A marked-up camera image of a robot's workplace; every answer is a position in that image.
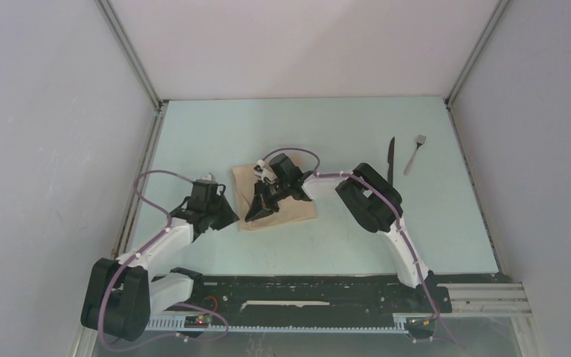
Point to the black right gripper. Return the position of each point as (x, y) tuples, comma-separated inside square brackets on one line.
[(261, 204)]

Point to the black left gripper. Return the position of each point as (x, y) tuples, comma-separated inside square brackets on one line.
[(229, 216)]

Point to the beige cloth napkin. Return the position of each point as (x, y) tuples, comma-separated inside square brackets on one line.
[(291, 211)]

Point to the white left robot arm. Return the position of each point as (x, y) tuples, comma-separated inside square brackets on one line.
[(123, 293)]

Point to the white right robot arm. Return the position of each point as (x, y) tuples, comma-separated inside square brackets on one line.
[(372, 201)]

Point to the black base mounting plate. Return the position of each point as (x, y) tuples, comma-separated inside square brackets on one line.
[(307, 317)]

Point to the black table knife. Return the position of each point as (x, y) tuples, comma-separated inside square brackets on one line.
[(390, 160)]

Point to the silver fork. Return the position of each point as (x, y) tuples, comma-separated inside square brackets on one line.
[(420, 140)]

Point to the white cable duct strip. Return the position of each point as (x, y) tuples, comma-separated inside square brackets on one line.
[(176, 323)]

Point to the left aluminium corner post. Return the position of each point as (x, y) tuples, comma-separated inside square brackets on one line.
[(125, 44)]

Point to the aluminium corner post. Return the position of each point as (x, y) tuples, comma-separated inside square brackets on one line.
[(125, 44), (482, 41)]

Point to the right aluminium corner post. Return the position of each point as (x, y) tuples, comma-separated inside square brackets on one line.
[(482, 41)]

